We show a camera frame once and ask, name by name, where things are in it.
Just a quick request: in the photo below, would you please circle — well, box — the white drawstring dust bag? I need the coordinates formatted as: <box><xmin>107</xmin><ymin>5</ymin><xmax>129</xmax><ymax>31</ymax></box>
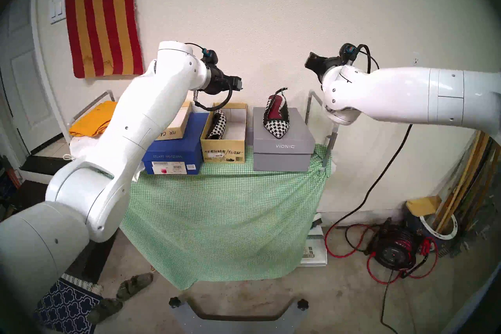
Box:
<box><xmin>63</xmin><ymin>136</ymin><xmax>102</xmax><ymax>161</ymax></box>

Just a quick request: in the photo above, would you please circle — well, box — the tan handwritten box lid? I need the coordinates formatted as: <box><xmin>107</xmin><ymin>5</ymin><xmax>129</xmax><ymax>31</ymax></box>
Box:
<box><xmin>155</xmin><ymin>101</ymin><xmax>193</xmax><ymax>141</ymax></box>

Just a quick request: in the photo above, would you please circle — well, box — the white light switch plate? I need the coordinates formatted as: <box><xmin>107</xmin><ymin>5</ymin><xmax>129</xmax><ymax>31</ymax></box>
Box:
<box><xmin>48</xmin><ymin>0</ymin><xmax>67</xmax><ymax>24</ymax></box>

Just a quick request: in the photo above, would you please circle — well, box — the green white checkered tablecloth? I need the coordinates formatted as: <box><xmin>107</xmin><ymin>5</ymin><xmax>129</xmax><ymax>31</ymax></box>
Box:
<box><xmin>117</xmin><ymin>143</ymin><xmax>333</xmax><ymax>291</ymax></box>

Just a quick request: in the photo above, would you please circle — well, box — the blue white ceramic pot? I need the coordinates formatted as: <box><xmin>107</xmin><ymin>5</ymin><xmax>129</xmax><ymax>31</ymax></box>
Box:
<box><xmin>407</xmin><ymin>212</ymin><xmax>458</xmax><ymax>255</ymax></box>

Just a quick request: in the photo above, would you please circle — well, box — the white appliance box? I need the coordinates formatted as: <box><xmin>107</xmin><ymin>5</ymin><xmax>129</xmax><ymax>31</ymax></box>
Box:
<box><xmin>301</xmin><ymin>213</ymin><xmax>328</xmax><ymax>267</ymax></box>

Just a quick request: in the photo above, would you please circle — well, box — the grey Vionic shoe box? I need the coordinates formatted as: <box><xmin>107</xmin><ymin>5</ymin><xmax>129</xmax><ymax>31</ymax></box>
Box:
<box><xmin>252</xmin><ymin>107</ymin><xmax>315</xmax><ymax>172</ymax></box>

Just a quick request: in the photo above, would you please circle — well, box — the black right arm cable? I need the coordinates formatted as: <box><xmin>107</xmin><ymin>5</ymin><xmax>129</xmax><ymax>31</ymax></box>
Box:
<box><xmin>354</xmin><ymin>44</ymin><xmax>379</xmax><ymax>72</ymax></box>

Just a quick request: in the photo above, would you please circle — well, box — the blue Stuart Weitzman shoe box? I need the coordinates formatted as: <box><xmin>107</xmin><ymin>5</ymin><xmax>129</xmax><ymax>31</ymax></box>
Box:
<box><xmin>142</xmin><ymin>113</ymin><xmax>210</xmax><ymax>175</ymax></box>

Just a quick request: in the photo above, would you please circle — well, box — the bundle of wooden sticks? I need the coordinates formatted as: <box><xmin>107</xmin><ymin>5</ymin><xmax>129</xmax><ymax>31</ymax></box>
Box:
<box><xmin>434</xmin><ymin>130</ymin><xmax>501</xmax><ymax>236</ymax></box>

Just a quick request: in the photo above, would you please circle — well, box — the olive green sandal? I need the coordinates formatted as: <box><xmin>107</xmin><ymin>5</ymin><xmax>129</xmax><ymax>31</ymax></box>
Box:
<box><xmin>87</xmin><ymin>298</ymin><xmax>124</xmax><ymax>325</ymax></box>
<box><xmin>117</xmin><ymin>273</ymin><xmax>154</xmax><ymax>302</ymax></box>

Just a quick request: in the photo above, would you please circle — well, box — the black power cable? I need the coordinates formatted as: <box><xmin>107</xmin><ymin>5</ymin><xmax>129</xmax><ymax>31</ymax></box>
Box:
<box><xmin>329</xmin><ymin>124</ymin><xmax>413</xmax><ymax>255</ymax></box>

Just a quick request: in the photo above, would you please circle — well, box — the black cable reel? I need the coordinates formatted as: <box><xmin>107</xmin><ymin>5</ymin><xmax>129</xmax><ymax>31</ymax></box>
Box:
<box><xmin>370</xmin><ymin>224</ymin><xmax>418</xmax><ymax>271</ymax></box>

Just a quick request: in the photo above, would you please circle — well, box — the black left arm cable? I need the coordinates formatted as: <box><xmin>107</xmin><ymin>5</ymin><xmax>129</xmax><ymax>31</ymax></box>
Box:
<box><xmin>184</xmin><ymin>43</ymin><xmax>234</xmax><ymax>111</ymax></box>

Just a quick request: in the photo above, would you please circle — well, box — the red extension cable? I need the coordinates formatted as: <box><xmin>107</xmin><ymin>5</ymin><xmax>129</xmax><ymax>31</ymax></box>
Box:
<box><xmin>324</xmin><ymin>223</ymin><xmax>439</xmax><ymax>285</ymax></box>

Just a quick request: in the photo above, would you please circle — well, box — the dark wooden platform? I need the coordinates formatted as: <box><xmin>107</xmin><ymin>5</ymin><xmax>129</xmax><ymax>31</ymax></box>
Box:
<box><xmin>59</xmin><ymin>231</ymin><xmax>118</xmax><ymax>283</ymax></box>

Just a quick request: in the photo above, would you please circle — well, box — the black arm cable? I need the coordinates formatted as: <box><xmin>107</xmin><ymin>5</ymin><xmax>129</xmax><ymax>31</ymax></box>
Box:
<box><xmin>354</xmin><ymin>44</ymin><xmax>379</xmax><ymax>72</ymax></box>
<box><xmin>184</xmin><ymin>43</ymin><xmax>234</xmax><ymax>111</ymax></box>

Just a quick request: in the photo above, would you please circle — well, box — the white panel door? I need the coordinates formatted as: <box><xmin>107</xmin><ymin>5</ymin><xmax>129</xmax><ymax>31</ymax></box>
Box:
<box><xmin>0</xmin><ymin>0</ymin><xmax>65</xmax><ymax>158</ymax></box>

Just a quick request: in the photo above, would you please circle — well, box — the blue white patterned rug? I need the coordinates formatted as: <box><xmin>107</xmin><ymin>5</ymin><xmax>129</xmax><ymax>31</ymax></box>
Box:
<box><xmin>33</xmin><ymin>276</ymin><xmax>104</xmax><ymax>334</ymax></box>

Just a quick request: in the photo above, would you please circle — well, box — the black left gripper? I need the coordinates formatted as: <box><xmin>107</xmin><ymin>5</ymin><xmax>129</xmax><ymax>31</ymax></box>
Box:
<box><xmin>202</xmin><ymin>62</ymin><xmax>243</xmax><ymax>96</ymax></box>

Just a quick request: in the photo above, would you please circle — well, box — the black white checkered slingback heel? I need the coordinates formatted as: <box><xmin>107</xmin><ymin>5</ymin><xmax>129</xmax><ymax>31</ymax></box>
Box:
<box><xmin>263</xmin><ymin>88</ymin><xmax>291</xmax><ymax>139</ymax></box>
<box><xmin>206</xmin><ymin>109</ymin><xmax>227</xmax><ymax>140</ymax></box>

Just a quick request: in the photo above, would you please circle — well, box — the yellow cardboard block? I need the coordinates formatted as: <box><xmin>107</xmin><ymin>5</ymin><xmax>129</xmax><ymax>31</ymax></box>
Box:
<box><xmin>405</xmin><ymin>195</ymin><xmax>442</xmax><ymax>217</ymax></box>

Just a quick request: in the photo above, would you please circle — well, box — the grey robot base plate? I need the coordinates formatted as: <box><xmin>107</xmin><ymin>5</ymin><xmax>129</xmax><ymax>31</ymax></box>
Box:
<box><xmin>169</xmin><ymin>296</ymin><xmax>310</xmax><ymax>334</ymax></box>

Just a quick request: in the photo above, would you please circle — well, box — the red yellow striped wall hanging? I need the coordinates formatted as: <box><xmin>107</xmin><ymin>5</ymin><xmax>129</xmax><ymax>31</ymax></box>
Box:
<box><xmin>65</xmin><ymin>0</ymin><xmax>144</xmax><ymax>78</ymax></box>

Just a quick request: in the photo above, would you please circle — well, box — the grey table side rail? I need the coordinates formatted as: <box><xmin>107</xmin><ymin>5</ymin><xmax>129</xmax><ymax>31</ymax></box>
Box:
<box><xmin>307</xmin><ymin>90</ymin><xmax>339</xmax><ymax>175</ymax></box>
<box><xmin>72</xmin><ymin>90</ymin><xmax>116</xmax><ymax>126</ymax></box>

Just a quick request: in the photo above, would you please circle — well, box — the open tan shoe box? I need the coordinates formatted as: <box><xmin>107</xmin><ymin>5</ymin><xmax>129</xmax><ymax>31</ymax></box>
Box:
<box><xmin>200</xmin><ymin>102</ymin><xmax>248</xmax><ymax>164</ymax></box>

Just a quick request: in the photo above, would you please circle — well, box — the thin black floor cable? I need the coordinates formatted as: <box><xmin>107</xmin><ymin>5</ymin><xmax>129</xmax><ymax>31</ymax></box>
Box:
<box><xmin>382</xmin><ymin>267</ymin><xmax>400</xmax><ymax>334</ymax></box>

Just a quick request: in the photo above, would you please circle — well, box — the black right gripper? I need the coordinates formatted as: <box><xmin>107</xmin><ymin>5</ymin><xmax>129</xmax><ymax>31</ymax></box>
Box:
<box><xmin>305</xmin><ymin>52</ymin><xmax>344</xmax><ymax>83</ymax></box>

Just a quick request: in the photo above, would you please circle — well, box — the orange folded cloth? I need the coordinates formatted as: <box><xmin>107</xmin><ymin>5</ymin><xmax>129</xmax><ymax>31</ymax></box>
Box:
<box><xmin>69</xmin><ymin>101</ymin><xmax>118</xmax><ymax>138</ymax></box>

